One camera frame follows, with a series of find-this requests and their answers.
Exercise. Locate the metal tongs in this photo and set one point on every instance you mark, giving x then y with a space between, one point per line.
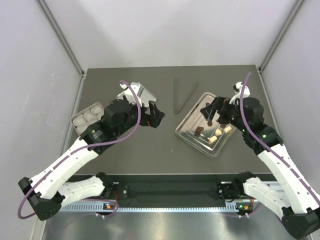
178 102

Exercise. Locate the pink tin box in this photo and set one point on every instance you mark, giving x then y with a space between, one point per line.
86 117

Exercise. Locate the white chocolate piece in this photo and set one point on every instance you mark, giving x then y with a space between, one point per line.
218 132

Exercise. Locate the brown layered square chocolate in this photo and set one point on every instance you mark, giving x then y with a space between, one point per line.
199 129

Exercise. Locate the left aluminium frame post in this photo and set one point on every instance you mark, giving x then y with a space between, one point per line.
59 34

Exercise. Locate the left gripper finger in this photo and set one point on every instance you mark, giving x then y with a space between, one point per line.
155 113
154 122

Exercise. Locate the silver tin lid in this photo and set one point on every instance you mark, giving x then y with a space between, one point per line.
146 96

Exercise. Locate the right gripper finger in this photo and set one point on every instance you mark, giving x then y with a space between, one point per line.
210 115
212 107

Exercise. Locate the aluminium cable duct rail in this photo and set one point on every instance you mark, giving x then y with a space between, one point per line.
105 207

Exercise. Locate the dark square chocolate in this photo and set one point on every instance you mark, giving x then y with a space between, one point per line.
197 133

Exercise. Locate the large steel tray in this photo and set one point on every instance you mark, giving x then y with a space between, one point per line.
208 137

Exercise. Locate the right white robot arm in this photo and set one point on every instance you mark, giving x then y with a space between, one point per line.
298 207

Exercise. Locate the white chocolate block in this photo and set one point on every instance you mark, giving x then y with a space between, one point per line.
213 139

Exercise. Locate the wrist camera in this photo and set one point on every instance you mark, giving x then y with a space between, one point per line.
130 93
237 88

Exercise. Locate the aluminium frame post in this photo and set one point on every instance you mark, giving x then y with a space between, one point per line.
59 34
298 4

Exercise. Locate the right aluminium frame post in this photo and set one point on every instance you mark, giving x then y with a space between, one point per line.
298 4

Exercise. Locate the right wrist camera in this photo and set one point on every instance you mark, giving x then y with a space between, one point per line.
237 88

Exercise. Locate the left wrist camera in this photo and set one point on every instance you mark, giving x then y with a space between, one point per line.
130 93

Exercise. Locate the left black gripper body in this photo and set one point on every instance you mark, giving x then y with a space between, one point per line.
144 118

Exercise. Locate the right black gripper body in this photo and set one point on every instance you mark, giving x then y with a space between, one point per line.
230 113

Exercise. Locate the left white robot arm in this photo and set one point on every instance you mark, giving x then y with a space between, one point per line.
51 190

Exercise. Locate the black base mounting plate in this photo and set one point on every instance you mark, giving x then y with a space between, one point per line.
175 190

